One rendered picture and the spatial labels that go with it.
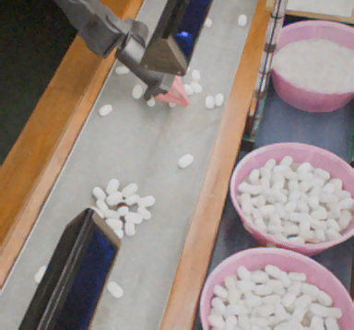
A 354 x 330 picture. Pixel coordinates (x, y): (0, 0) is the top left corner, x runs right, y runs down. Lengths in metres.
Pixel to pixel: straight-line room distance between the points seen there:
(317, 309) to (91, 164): 0.55
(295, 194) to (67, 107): 0.54
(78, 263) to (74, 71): 0.82
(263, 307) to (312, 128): 0.55
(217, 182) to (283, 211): 0.15
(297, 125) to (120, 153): 0.45
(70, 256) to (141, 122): 0.71
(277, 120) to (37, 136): 0.59
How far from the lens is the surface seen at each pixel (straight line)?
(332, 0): 1.71
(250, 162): 1.28
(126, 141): 1.32
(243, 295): 1.12
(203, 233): 1.14
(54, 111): 1.36
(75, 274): 0.70
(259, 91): 1.28
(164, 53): 0.99
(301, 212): 1.24
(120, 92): 1.43
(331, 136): 1.48
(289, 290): 1.13
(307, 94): 1.47
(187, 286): 1.07
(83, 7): 1.29
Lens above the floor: 1.70
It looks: 52 degrees down
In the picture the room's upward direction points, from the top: straight up
